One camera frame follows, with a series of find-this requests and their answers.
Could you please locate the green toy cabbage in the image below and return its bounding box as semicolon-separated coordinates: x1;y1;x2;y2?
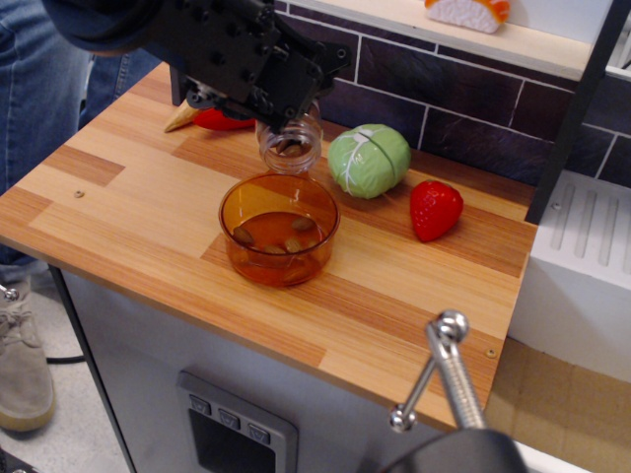
327;124;411;199

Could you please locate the light wooden shelf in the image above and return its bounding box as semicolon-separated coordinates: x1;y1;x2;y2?
290;0;593;81

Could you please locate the clear almond jar red label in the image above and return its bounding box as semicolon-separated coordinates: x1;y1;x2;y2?
255;101;323;175

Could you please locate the red toy chili pepper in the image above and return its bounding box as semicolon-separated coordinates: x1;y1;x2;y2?
193;108;255;131

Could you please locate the toy ice cream cone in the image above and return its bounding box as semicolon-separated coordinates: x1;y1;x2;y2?
164;101;195;133

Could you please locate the white ribbed sink block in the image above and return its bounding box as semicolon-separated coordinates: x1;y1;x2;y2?
509;171;630;381

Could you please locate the almond in pot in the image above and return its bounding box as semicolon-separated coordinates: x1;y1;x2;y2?
284;237;303;253
263;245;287;255
291;217;316;232
232;226;255;246

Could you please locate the beige suede shoe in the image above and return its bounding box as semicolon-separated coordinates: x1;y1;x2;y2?
1;279;55;433

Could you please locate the toy salmon sushi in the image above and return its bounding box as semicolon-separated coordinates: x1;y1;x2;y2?
424;0;511;34

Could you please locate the red toy strawberry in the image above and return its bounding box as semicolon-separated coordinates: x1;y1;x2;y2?
410;180;463;242

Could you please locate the grey oven control panel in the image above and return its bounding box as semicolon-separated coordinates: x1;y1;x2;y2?
176;371;299;473

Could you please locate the orange transparent plastic pot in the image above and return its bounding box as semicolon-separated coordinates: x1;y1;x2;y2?
219;172;340;287

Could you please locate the metal clamp screw handle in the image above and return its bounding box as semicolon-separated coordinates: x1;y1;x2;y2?
388;308;531;473

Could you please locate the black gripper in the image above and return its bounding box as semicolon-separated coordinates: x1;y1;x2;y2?
146;1;352;131

